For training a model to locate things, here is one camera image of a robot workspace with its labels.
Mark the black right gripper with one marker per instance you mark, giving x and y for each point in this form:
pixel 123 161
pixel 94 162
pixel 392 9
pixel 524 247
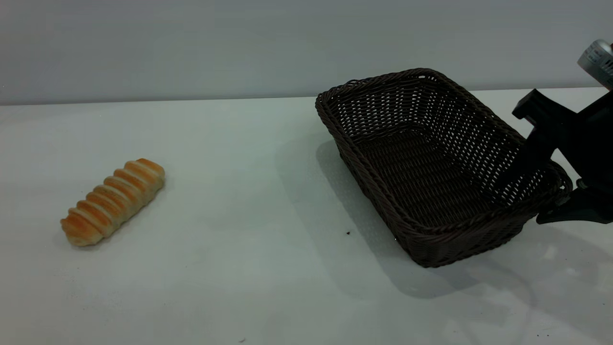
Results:
pixel 584 139

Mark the dark brown wicker basket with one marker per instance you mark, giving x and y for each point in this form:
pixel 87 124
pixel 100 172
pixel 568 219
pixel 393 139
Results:
pixel 421 191

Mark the ridged golden bread loaf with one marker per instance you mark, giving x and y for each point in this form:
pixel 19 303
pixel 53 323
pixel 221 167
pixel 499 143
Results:
pixel 112 201

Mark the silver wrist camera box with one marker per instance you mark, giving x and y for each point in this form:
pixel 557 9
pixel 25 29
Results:
pixel 598 60

